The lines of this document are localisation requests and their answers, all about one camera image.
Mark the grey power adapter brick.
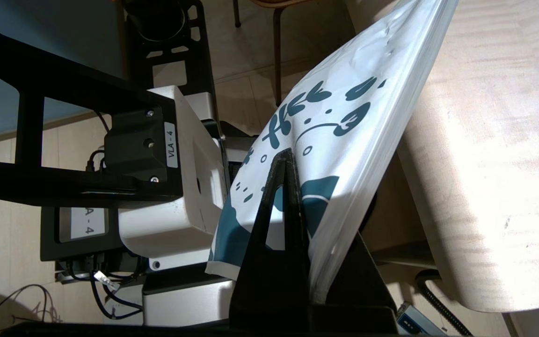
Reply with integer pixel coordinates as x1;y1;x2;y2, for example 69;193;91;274
396;302;448;337

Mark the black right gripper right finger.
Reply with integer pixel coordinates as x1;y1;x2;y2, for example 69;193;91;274
319;231;397;308

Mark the brown upholstered chair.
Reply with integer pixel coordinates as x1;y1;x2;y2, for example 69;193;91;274
231;0;326;107

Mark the blue grey panel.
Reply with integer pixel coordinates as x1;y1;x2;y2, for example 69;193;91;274
0;0;127;141

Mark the white pouch with blue plants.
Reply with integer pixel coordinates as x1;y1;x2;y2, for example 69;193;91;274
205;0;459;300

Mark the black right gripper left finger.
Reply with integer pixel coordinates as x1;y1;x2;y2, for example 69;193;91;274
231;147;315;305

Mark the thick black ribbed adapter cable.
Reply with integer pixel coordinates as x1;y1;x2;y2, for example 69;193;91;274
415;270;473;337

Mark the white and black robot base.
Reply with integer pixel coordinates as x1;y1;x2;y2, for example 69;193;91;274
0;0;235;328

